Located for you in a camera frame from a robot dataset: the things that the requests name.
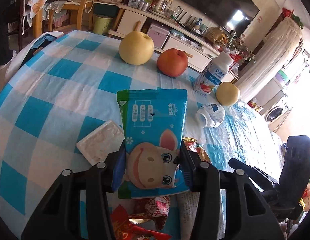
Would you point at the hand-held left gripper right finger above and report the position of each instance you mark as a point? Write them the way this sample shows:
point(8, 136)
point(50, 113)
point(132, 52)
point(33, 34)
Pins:
point(190, 170)

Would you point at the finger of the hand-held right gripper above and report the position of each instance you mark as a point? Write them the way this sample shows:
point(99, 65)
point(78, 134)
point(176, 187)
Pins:
point(275, 202)
point(255, 172)

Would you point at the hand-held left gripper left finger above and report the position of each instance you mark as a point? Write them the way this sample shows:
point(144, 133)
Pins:
point(118, 172)

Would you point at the red snack packet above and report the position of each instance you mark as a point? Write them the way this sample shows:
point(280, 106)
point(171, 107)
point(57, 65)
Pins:
point(197, 152)

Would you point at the white milk carton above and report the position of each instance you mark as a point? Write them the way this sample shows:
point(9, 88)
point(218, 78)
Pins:
point(187, 212)

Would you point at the dark red candy packet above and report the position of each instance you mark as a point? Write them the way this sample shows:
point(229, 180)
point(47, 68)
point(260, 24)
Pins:
point(152, 211)

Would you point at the red cartoon candy packet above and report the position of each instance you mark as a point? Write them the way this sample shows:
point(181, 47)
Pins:
point(130, 230)

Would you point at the crushed white plastic bottle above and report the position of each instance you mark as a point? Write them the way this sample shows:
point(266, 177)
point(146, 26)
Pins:
point(211, 115)

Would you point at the blue cartoon print packet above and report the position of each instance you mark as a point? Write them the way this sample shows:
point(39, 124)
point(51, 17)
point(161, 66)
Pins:
point(155, 120)

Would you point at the white washing machine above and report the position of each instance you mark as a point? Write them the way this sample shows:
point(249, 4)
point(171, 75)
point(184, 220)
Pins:
point(276, 111)

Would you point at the yellow pear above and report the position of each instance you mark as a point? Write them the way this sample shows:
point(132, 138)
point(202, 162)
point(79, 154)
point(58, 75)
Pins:
point(227, 93)
point(136, 47)

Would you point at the white blue yogurt drink bottle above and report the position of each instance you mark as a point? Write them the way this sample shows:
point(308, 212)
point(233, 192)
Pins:
point(212, 76)

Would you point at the blue white checked tablecloth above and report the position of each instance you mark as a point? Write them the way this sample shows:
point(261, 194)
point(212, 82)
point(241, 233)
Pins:
point(57, 92)

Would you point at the red apple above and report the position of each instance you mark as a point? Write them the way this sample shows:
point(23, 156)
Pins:
point(172, 62)

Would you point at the white low cabinet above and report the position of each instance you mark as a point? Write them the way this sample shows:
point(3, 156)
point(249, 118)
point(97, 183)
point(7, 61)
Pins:
point(195, 55)

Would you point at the cream curtain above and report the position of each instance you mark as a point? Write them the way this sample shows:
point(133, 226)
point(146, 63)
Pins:
point(275, 55)

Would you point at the artificial flower bouquet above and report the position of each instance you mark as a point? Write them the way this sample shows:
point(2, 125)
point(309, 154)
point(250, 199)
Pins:
point(241, 47)

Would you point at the gold ornament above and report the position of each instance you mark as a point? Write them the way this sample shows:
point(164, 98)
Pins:
point(213, 35)

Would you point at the pink storage box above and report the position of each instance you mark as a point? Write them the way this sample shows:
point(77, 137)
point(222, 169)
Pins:
point(158, 35)

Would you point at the yellow green bucket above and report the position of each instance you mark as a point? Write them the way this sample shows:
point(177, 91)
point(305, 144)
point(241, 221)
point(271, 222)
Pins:
point(102, 25)

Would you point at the white and blue bag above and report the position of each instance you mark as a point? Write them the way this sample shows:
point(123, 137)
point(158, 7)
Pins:
point(42, 41)

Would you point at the clear water bottle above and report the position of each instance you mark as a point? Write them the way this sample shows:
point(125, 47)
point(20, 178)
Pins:
point(175, 12)

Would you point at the glass kettle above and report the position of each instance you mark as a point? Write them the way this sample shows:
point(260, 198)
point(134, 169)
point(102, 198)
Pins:
point(161, 5)

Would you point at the black television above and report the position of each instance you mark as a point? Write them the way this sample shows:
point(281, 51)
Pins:
point(215, 2)

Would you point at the light wooden chair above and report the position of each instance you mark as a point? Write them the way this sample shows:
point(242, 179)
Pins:
point(77, 7)

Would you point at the orange print white cloth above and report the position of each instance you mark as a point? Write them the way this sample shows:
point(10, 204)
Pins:
point(37, 2)

